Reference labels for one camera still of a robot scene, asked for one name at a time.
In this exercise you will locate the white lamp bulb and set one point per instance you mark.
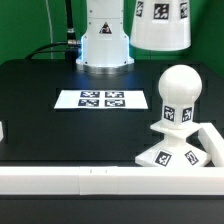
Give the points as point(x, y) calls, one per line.
point(179, 87)

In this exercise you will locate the white lamp base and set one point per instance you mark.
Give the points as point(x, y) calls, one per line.
point(174, 151)

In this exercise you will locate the white lamp shade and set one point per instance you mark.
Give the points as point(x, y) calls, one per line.
point(161, 25)

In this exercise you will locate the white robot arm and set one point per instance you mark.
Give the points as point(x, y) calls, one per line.
point(105, 45)

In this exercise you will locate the white marker sheet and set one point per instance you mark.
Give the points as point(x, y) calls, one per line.
point(101, 99)

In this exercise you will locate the white block at left edge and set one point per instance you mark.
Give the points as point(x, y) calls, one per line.
point(1, 131)

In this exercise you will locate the white side rail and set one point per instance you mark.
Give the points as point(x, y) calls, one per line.
point(212, 142)

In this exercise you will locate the white table edge rail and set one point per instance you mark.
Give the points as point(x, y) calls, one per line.
point(110, 181)

